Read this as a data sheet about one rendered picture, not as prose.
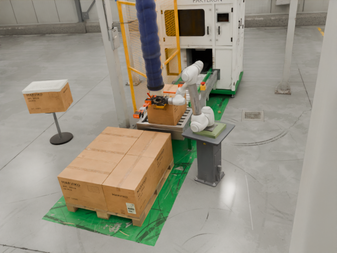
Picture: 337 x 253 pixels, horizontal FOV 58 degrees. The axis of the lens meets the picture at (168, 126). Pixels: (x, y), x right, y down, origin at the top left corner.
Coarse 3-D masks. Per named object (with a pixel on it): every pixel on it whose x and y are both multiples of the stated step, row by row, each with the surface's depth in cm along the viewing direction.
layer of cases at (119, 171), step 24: (96, 144) 412; (120, 144) 407; (144, 144) 402; (168, 144) 417; (72, 168) 369; (96, 168) 365; (120, 168) 361; (144, 168) 357; (72, 192) 362; (96, 192) 347; (120, 192) 334; (144, 192) 352
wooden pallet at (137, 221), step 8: (168, 168) 435; (160, 184) 401; (152, 200) 384; (72, 208) 378; (88, 208) 367; (144, 208) 356; (104, 216) 364; (128, 216) 349; (144, 216) 359; (136, 224) 351
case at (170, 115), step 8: (168, 88) 455; (176, 88) 452; (184, 96) 460; (168, 104) 417; (184, 104) 465; (152, 112) 432; (160, 112) 428; (168, 112) 423; (176, 112) 432; (184, 112) 469; (152, 120) 439; (160, 120) 434; (168, 120) 430; (176, 120) 436
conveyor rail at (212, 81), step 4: (216, 72) 602; (212, 76) 581; (216, 76) 608; (212, 80) 576; (216, 80) 609; (208, 84) 548; (212, 84) 579; (208, 88) 550; (208, 92) 553; (200, 96) 506; (200, 100) 501; (200, 104) 502; (192, 112) 459; (188, 116) 448; (184, 120) 438; (188, 120) 444; (184, 124) 428; (188, 124) 446; (184, 128) 428
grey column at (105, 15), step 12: (96, 0) 446; (108, 0) 451; (108, 12) 454; (108, 24) 458; (108, 36) 465; (108, 48) 478; (108, 60) 489; (120, 72) 505; (120, 84) 509; (120, 96) 516; (120, 108) 528; (120, 120) 542
